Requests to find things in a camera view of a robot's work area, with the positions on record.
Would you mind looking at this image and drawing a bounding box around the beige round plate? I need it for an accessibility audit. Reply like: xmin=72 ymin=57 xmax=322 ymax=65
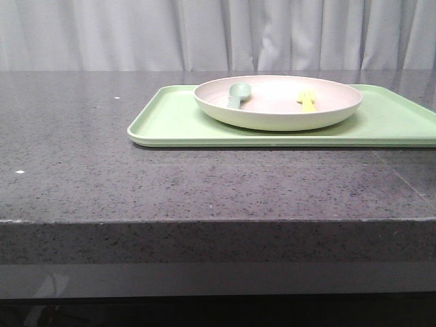
xmin=193 ymin=75 xmax=363 ymax=131

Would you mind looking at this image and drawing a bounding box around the light green plastic tray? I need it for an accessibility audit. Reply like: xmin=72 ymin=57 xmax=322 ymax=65
xmin=127 ymin=84 xmax=435 ymax=148

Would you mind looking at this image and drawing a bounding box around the yellow plastic fork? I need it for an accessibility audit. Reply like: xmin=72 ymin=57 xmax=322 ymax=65
xmin=297 ymin=89 xmax=316 ymax=112

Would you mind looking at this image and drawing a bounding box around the grey pleated curtain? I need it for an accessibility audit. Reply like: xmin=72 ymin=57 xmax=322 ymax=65
xmin=1 ymin=1 xmax=435 ymax=72

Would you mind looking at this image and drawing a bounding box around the pale green plastic spoon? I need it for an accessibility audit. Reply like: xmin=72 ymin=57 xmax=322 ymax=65
xmin=227 ymin=82 xmax=251 ymax=109

